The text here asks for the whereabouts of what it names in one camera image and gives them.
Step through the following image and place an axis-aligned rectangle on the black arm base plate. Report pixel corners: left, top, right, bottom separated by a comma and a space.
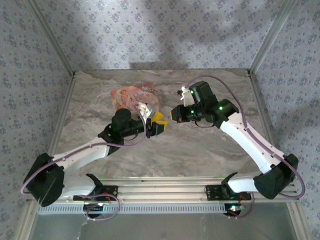
72, 184, 120, 201
204, 184, 252, 201

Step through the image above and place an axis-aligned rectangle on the aluminium frame post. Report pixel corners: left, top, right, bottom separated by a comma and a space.
249, 0, 299, 74
26, 0, 77, 76

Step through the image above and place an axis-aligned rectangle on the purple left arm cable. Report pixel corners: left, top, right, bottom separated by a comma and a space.
20, 111, 148, 222

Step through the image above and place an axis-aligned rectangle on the black controller board with light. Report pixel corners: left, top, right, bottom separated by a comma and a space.
83, 202, 106, 219
223, 202, 245, 219

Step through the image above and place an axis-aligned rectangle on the aluminium table edge rail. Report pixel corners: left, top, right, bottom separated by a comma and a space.
49, 72, 77, 157
246, 71, 294, 185

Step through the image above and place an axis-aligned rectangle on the grey slotted cable duct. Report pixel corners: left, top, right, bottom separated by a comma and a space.
37, 202, 242, 216

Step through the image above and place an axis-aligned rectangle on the pink illustrated card box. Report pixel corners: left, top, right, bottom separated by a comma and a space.
109, 83, 161, 114

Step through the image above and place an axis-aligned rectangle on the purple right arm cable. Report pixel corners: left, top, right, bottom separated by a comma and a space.
186, 74, 306, 221

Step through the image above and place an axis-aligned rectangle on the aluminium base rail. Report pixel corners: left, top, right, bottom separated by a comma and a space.
58, 176, 300, 203

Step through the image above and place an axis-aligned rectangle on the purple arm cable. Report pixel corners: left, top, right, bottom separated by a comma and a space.
186, 74, 306, 221
20, 111, 148, 222

